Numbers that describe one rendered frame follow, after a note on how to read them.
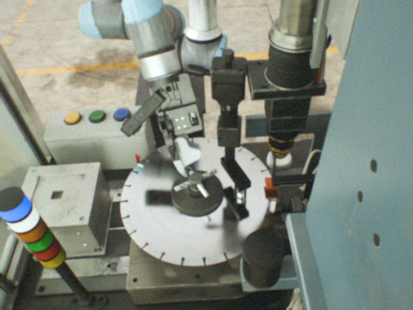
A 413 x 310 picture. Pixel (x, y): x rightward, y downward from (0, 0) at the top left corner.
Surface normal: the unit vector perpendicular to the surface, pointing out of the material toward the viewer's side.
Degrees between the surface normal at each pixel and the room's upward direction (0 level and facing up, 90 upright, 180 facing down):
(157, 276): 0
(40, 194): 0
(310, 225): 69
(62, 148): 90
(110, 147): 90
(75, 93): 0
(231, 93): 90
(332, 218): 90
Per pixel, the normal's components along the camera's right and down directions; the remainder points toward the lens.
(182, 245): -0.06, -0.67
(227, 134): -0.12, 0.74
